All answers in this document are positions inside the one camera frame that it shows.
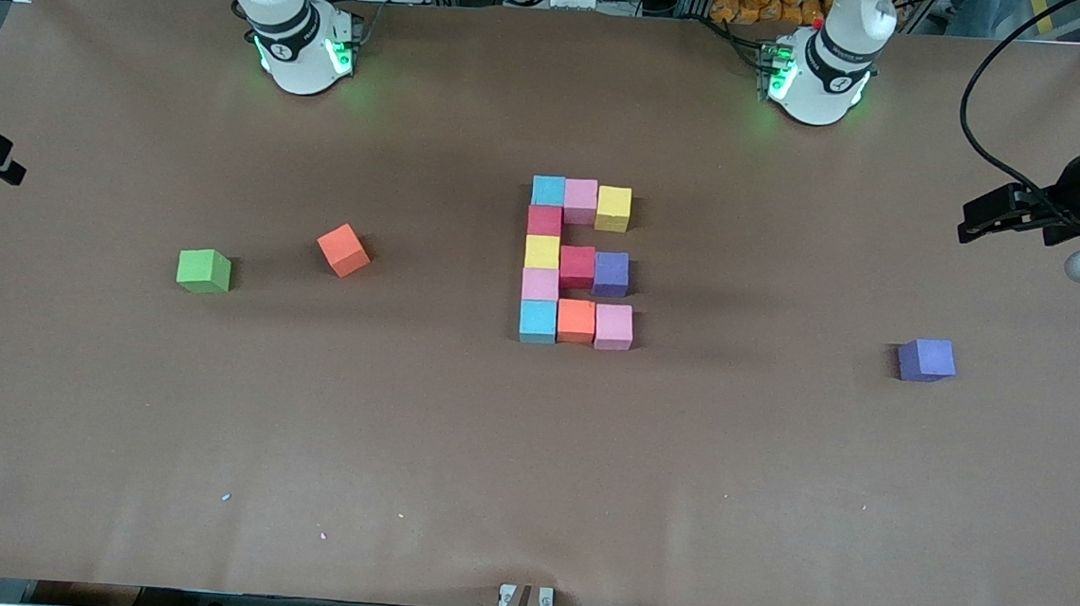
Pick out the yellow foam block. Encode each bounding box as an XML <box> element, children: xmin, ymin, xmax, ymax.
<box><xmin>524</xmin><ymin>234</ymin><xmax>562</xmax><ymax>271</ymax></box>
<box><xmin>595</xmin><ymin>186</ymin><xmax>633</xmax><ymax>234</ymax></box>

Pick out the purple foam block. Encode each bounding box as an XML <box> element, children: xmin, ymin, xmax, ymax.
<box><xmin>592</xmin><ymin>251</ymin><xmax>631</xmax><ymax>300</ymax></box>
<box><xmin>895</xmin><ymin>336</ymin><xmax>960</xmax><ymax>386</ymax></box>

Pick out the pink foam block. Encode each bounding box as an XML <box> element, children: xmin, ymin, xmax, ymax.
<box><xmin>522</xmin><ymin>266</ymin><xmax>561</xmax><ymax>303</ymax></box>
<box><xmin>561</xmin><ymin>177</ymin><xmax>600</xmax><ymax>227</ymax></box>
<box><xmin>592</xmin><ymin>303</ymin><xmax>637</xmax><ymax>353</ymax></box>

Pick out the red foam block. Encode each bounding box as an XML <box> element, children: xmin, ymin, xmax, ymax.
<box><xmin>526</xmin><ymin>204</ymin><xmax>565</xmax><ymax>240</ymax></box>
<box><xmin>558</xmin><ymin>245</ymin><xmax>597</xmax><ymax>293</ymax></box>

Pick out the orange foam block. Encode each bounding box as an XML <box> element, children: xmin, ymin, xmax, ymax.
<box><xmin>314</xmin><ymin>221</ymin><xmax>375</xmax><ymax>281</ymax></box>
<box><xmin>556</xmin><ymin>298</ymin><xmax>600</xmax><ymax>345</ymax></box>

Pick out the green-lit arm base board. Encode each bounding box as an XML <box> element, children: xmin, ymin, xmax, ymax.
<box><xmin>754</xmin><ymin>31</ymin><xmax>800</xmax><ymax>105</ymax></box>
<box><xmin>326</xmin><ymin>10</ymin><xmax>365</xmax><ymax>79</ymax></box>

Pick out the green foam block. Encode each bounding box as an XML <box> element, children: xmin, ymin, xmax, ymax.
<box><xmin>174</xmin><ymin>247</ymin><xmax>234</xmax><ymax>298</ymax></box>

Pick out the pile of orange snack bags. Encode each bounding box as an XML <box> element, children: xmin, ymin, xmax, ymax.
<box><xmin>709</xmin><ymin>0</ymin><xmax>833</xmax><ymax>31</ymax></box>

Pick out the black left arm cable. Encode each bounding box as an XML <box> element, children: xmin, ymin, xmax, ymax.
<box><xmin>952</xmin><ymin>0</ymin><xmax>1080</xmax><ymax>223</ymax></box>

